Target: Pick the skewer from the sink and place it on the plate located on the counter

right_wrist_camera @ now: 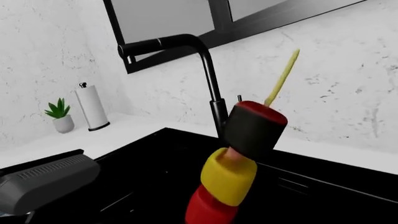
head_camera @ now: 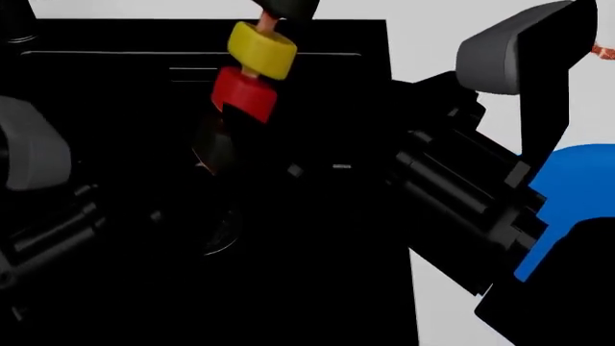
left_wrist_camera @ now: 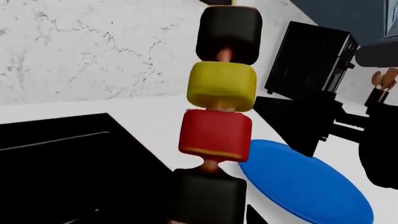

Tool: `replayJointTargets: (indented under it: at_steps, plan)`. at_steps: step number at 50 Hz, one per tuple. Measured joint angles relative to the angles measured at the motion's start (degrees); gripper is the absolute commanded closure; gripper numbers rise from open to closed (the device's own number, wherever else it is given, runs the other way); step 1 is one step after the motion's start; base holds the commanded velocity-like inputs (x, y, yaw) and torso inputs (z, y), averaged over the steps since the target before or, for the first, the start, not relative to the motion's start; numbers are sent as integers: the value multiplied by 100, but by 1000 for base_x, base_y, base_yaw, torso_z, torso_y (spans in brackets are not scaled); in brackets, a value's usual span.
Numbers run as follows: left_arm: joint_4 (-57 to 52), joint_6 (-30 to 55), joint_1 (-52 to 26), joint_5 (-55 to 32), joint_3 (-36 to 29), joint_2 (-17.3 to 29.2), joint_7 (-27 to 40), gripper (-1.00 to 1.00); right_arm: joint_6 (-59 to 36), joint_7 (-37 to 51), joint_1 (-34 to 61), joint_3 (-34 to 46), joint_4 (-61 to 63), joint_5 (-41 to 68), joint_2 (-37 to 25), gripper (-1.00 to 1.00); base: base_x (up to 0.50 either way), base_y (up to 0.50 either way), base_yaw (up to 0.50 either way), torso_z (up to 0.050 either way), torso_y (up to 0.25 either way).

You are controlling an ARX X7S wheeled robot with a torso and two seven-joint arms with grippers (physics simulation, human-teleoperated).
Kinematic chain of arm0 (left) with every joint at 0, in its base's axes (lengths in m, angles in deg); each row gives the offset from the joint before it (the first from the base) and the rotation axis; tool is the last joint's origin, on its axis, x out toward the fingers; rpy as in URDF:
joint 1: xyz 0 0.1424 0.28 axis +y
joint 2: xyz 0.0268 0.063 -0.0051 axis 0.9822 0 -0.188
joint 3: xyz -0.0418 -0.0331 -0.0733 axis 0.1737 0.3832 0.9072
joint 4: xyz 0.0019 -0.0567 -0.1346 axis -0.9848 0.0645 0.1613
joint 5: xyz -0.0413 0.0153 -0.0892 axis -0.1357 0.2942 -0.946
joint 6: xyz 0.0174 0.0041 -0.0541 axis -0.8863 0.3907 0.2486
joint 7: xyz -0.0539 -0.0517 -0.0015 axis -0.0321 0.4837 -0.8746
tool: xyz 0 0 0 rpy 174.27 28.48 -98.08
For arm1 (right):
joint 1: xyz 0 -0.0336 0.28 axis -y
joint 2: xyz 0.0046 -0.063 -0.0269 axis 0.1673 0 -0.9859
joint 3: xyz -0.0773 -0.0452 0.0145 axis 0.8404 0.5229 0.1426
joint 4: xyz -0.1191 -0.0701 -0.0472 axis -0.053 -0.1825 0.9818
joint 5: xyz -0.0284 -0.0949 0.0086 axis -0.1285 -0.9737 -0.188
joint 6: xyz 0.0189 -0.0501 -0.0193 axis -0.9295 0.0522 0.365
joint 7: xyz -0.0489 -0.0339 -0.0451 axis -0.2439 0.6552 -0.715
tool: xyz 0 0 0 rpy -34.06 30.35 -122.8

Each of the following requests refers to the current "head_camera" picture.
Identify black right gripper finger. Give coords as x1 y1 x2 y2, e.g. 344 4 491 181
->
285 161 403 232
221 101 391 170

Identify skewer with yellow red pieces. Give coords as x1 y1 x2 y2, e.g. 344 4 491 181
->
190 0 319 177

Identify round sink drain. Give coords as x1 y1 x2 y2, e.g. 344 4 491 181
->
201 208 242 257

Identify blue plate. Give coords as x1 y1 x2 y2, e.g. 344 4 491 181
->
512 142 615 283

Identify reddish brown food piece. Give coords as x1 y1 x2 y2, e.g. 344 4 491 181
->
591 41 615 62

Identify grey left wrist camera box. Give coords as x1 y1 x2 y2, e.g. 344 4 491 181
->
0 94 73 192

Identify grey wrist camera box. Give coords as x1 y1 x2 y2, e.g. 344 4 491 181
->
455 0 600 167
0 94 73 192

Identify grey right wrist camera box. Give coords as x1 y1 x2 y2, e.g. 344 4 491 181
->
455 0 600 167

